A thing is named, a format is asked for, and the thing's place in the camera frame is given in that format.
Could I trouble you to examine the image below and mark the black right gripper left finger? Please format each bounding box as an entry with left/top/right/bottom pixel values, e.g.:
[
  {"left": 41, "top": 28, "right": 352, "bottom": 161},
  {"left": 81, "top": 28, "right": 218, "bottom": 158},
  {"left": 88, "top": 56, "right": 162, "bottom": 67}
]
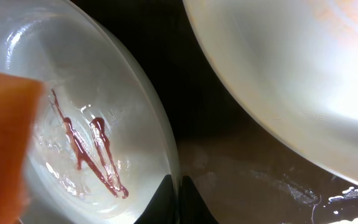
[{"left": 134, "top": 174, "right": 176, "bottom": 224}]

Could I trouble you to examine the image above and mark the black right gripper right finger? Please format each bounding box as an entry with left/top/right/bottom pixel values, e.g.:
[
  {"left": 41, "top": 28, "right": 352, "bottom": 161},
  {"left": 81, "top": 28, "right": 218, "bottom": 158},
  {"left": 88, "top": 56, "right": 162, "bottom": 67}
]
[{"left": 179, "top": 175, "right": 219, "bottom": 224}]

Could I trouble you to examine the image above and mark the pale green plate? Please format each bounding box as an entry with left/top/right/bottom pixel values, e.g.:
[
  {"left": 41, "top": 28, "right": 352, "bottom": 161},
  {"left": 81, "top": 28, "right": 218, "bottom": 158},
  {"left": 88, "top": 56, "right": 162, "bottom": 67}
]
[{"left": 0, "top": 0, "right": 179, "bottom": 223}]

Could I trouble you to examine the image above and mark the cream plate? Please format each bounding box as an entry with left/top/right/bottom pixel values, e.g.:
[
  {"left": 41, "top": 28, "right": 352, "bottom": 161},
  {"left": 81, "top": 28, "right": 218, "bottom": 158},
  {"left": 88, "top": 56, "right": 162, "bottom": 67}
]
[{"left": 184, "top": 0, "right": 358, "bottom": 185}]

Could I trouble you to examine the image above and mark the orange green sponge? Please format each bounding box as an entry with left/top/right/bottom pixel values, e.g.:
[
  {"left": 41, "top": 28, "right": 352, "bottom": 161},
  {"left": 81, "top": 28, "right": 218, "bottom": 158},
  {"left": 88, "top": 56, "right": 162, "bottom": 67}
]
[{"left": 0, "top": 73, "right": 44, "bottom": 224}]

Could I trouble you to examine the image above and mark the brown serving tray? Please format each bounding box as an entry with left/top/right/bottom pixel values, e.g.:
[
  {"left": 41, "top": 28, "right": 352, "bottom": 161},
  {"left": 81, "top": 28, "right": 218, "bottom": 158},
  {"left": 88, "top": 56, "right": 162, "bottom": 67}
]
[{"left": 75, "top": 0, "right": 358, "bottom": 223}]

